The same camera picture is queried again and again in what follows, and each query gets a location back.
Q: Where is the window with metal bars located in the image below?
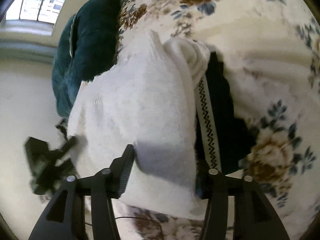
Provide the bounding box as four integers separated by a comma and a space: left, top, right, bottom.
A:
4, 0, 66, 25

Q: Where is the white knit sweater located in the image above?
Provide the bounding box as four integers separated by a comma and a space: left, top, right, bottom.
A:
68, 31, 210, 220

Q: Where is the dark green velvet quilt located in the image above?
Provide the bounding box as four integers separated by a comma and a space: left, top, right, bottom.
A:
52, 0, 121, 119

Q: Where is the floral bed blanket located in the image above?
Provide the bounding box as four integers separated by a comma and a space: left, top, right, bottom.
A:
109, 0, 319, 239

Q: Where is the black garment with patterned trim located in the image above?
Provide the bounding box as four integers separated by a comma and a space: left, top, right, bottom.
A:
194, 51, 256, 178

